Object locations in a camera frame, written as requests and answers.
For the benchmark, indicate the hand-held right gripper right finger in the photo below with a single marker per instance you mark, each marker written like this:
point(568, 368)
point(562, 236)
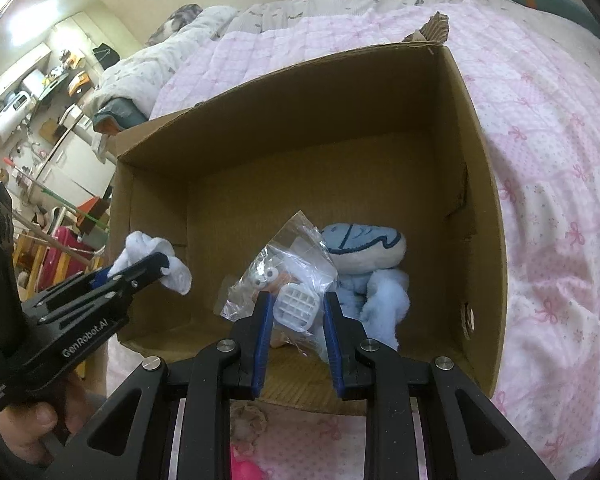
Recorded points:
point(332, 340)

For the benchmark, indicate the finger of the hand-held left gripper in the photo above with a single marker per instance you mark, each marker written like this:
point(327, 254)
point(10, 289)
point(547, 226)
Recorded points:
point(80, 302)
point(140, 266)

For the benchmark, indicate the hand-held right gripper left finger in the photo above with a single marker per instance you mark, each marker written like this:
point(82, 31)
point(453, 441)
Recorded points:
point(264, 340)

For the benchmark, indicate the white sock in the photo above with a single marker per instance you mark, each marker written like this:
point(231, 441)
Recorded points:
point(145, 247)

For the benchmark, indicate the clear plastic bag with toy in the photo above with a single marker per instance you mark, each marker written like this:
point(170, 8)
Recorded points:
point(290, 255)

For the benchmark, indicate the blue and white plush toy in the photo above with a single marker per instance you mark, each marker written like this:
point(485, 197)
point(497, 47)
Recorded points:
point(365, 245)

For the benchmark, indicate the brown cardboard box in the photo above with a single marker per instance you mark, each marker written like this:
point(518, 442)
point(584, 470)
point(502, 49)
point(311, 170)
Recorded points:
point(280, 170)

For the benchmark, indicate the person's left hand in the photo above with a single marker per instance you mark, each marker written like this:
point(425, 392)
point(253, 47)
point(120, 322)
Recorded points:
point(30, 420)

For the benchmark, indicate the red and yellow rack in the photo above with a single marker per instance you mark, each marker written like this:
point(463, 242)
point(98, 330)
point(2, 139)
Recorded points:
point(65, 247)

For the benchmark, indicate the red brown box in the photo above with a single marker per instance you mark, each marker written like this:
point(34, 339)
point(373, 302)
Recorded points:
point(95, 208)

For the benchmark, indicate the pink rubber toy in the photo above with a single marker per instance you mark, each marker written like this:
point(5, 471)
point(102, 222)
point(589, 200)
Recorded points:
point(242, 467)

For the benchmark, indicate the folded teal orange blanket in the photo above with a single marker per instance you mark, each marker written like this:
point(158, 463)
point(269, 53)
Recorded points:
point(115, 115)

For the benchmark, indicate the grey printed quilt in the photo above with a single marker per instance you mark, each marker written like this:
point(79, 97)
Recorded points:
point(145, 75)

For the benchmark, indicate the white cylinder tank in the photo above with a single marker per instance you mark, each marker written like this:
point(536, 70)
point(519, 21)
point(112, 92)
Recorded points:
point(5, 122)

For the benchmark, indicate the black hanging garment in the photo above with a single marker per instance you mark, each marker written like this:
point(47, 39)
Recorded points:
point(106, 55)

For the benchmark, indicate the grey patterned pillow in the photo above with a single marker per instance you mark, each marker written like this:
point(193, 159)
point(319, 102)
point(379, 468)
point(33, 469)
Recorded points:
point(180, 20)

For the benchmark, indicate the pink bow print blanket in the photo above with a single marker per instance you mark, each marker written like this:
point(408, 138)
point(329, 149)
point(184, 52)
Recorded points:
point(555, 160)

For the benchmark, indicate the white floral bed sheet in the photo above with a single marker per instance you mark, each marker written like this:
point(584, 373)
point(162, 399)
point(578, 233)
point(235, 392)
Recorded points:
point(580, 45)

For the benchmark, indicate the white wall appliance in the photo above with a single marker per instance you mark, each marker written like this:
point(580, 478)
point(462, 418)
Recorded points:
point(34, 82)

